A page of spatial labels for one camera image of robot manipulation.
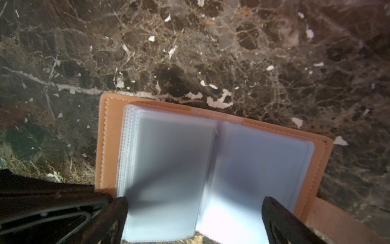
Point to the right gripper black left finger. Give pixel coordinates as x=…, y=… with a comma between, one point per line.
x=107, y=227

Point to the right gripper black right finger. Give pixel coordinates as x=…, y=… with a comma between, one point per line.
x=282, y=227

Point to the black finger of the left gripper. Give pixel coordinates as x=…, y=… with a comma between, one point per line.
x=41, y=212

